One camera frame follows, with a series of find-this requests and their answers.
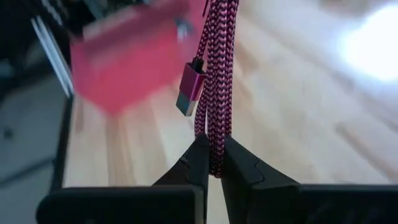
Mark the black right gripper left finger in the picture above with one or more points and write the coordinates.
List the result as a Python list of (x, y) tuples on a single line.
[(186, 199)]

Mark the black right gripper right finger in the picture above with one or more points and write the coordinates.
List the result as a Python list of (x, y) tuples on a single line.
[(267, 202)]

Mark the pink plastic bin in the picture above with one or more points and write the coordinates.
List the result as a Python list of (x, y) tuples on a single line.
[(124, 68)]

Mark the silver aluminium frame rail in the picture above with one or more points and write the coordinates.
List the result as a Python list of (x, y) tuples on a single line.
[(54, 56)]

